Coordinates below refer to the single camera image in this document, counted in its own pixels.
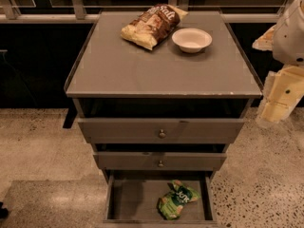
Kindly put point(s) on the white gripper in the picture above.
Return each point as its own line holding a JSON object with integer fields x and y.
{"x": 290, "y": 38}

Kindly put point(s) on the brown salt chip bag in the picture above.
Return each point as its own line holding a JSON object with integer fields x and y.
{"x": 153, "y": 26}

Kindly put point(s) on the metal window railing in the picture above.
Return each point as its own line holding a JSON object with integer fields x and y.
{"x": 47, "y": 7}

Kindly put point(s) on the white paper bowl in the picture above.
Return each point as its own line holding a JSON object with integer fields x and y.
{"x": 191, "y": 40}

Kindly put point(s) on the green rice chip bag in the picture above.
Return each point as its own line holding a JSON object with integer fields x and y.
{"x": 172, "y": 203}

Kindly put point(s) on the grey top drawer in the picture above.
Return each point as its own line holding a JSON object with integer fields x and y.
{"x": 161, "y": 130}

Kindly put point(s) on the grey middle drawer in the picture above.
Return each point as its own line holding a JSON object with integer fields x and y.
{"x": 175, "y": 161}

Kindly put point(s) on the grey bottom drawer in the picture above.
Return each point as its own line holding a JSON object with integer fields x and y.
{"x": 132, "y": 199}

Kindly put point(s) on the black object at left edge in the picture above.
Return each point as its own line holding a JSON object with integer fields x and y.
{"x": 4, "y": 212}

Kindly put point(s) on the grey drawer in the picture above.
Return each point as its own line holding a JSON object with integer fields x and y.
{"x": 132, "y": 199}
{"x": 161, "y": 130}
{"x": 175, "y": 161}

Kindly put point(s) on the grey drawer cabinet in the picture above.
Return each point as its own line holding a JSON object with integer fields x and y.
{"x": 116, "y": 79}

